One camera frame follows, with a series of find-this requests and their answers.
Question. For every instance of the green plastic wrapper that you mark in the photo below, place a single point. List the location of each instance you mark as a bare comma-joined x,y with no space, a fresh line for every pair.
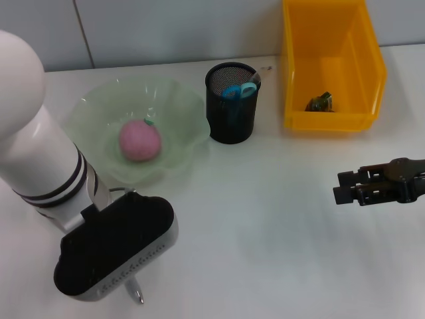
318,103

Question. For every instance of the grey ballpoint pen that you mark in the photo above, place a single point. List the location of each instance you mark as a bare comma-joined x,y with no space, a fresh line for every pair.
134,289

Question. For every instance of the white plastic ruler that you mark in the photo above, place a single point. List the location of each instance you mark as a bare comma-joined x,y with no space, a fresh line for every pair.
255,77

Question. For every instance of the blue scissors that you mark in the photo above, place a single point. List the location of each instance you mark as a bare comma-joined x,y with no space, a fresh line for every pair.
232,93

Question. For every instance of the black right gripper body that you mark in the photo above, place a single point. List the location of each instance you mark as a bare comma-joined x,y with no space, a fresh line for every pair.
415,179

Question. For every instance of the black mesh pen holder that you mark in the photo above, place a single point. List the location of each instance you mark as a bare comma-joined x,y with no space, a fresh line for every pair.
232,129

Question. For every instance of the pink peach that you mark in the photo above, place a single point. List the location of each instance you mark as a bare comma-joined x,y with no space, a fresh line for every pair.
139,141

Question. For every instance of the yellow plastic bin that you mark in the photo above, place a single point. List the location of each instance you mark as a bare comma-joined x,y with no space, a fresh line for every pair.
332,66

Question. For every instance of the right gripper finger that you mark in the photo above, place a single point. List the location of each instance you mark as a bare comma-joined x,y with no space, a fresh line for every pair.
343,196
347,178

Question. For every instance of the green glass fruit plate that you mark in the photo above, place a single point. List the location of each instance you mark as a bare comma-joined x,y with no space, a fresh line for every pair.
179,133

